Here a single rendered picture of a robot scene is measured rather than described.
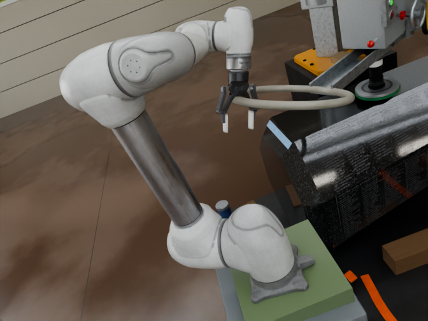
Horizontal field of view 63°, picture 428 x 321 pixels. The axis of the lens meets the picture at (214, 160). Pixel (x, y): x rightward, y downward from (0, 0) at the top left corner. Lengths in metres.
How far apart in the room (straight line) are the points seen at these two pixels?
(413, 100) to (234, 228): 1.35
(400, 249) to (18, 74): 7.61
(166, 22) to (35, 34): 2.56
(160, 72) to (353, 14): 1.26
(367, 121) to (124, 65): 1.45
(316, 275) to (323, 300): 0.09
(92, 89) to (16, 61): 7.49
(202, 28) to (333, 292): 0.94
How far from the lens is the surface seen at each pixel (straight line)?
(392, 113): 2.02
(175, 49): 0.77
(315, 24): 2.78
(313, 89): 1.64
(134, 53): 0.72
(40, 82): 8.32
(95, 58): 0.83
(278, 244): 1.04
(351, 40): 1.90
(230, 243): 1.05
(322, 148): 1.84
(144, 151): 0.91
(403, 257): 2.14
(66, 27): 7.91
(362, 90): 2.04
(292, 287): 1.15
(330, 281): 1.16
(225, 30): 1.27
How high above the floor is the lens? 1.81
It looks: 32 degrees down
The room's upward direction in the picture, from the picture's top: 22 degrees counter-clockwise
